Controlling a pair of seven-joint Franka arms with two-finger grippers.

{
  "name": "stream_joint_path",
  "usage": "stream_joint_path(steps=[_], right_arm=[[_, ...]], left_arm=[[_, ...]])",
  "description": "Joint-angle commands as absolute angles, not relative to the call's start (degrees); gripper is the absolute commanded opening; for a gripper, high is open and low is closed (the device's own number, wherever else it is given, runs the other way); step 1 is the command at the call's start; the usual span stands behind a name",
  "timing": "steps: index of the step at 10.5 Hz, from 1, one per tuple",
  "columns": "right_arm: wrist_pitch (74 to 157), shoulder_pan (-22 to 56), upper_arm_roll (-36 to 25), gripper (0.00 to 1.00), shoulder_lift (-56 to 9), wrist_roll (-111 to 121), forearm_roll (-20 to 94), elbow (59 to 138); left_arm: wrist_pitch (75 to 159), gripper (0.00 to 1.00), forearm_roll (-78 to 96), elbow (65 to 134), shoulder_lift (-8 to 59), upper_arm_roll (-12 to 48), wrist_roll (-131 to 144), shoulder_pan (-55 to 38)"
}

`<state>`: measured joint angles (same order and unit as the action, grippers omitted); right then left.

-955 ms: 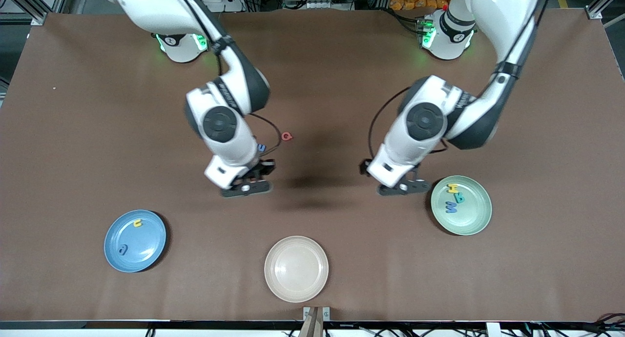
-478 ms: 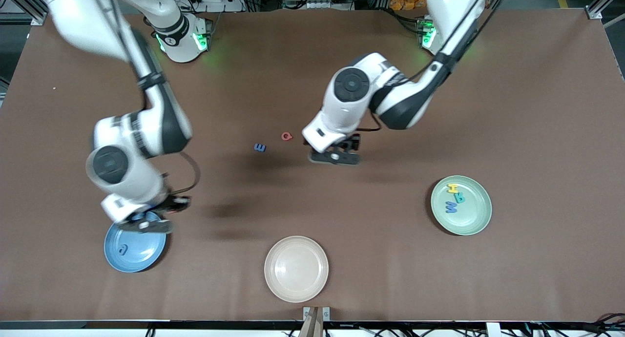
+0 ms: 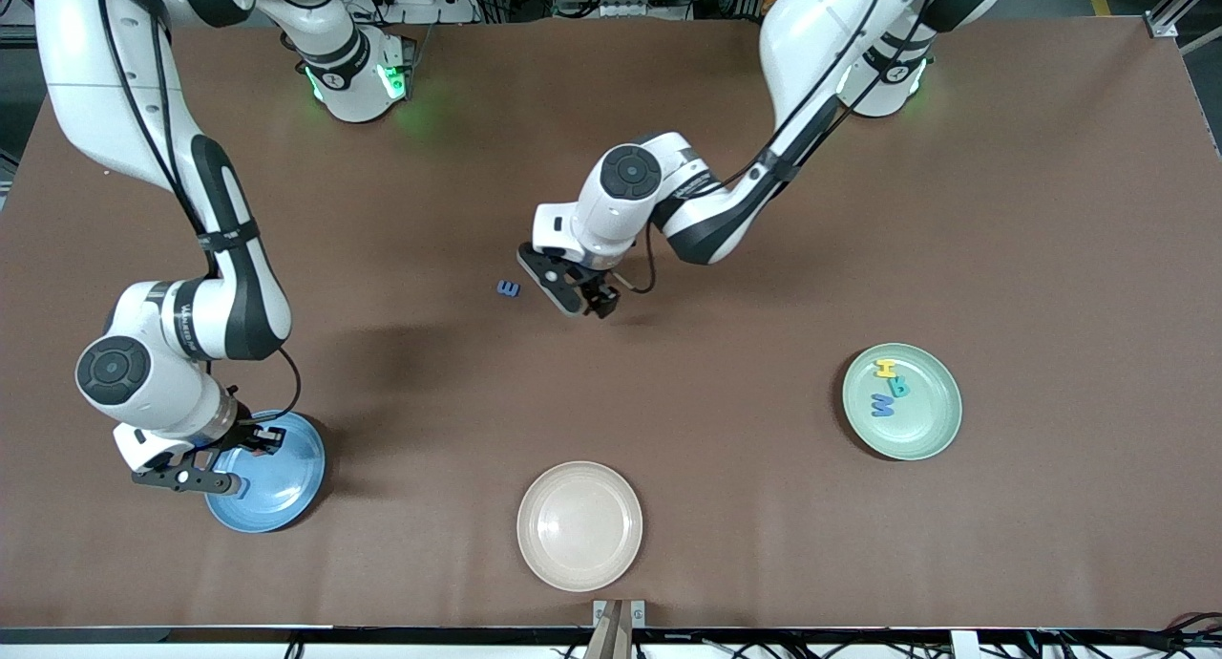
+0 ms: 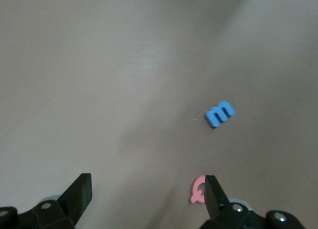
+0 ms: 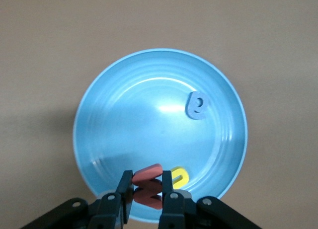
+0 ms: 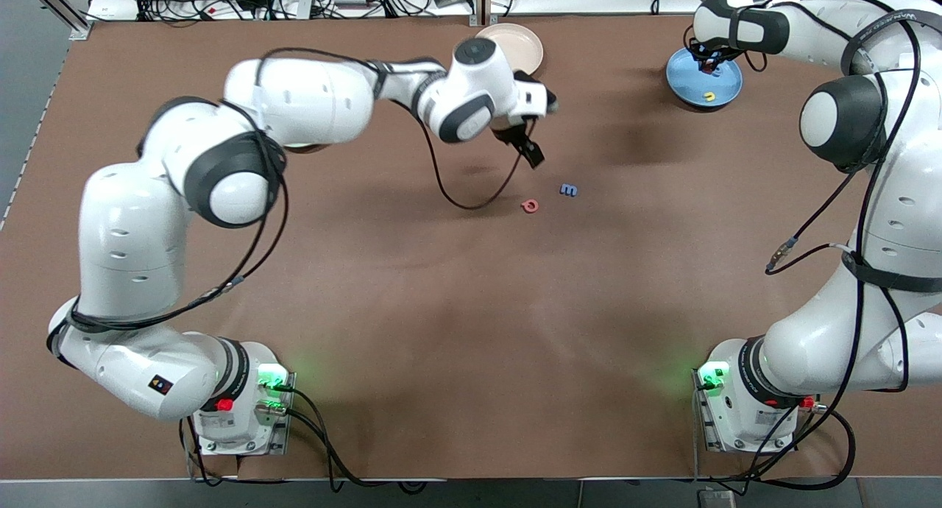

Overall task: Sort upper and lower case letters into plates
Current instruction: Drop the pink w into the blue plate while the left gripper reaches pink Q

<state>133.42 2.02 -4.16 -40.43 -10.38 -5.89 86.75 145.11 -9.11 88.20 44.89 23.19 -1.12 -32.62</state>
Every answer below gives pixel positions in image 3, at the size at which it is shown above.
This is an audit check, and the blue plate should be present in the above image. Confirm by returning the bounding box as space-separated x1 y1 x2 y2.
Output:
204 410 327 534

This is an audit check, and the beige plate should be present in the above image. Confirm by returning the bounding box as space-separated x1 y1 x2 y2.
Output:
516 460 644 593

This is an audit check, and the beige wooden pole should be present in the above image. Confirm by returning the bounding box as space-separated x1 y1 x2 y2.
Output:
582 602 633 659

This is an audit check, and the green plate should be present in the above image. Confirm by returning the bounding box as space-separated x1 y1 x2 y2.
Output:
841 343 963 462

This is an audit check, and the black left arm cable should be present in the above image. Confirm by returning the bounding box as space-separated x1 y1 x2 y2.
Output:
616 0 894 295

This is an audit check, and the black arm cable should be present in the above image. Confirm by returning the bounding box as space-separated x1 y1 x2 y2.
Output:
616 0 894 295
91 0 304 426

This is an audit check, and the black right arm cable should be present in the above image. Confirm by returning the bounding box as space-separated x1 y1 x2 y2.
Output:
91 0 304 426

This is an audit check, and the metal table edge bracket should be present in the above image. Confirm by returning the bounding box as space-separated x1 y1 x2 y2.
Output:
592 599 647 631

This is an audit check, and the aluminium frame profile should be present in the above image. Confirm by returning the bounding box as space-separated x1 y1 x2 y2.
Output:
1146 0 1222 41

